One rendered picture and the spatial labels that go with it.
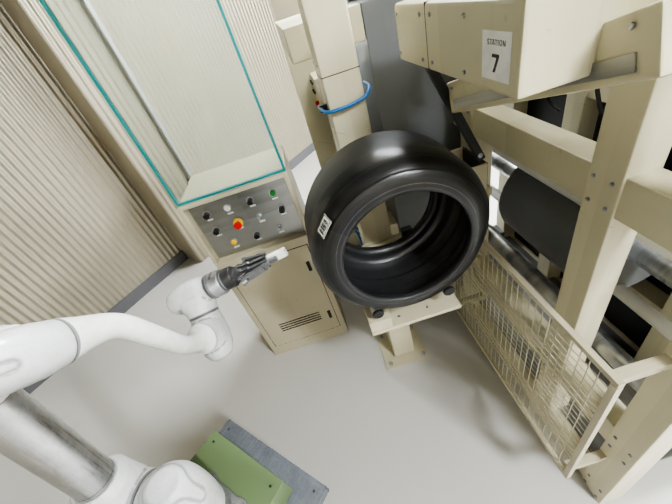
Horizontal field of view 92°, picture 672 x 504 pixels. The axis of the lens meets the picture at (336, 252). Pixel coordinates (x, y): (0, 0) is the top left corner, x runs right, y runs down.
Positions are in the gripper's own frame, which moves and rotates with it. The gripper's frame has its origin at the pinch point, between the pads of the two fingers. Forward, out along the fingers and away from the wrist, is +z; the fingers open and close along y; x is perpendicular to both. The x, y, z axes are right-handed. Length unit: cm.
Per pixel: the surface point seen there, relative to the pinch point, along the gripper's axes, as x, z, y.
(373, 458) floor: 123, -14, -25
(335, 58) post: -39, 44, 28
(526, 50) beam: -39, 65, -34
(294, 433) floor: 118, -55, 0
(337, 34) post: -45, 47, 28
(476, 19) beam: -43, 65, -20
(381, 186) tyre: -14.1, 38.9, -12.1
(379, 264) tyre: 35.8, 29.8, 13.4
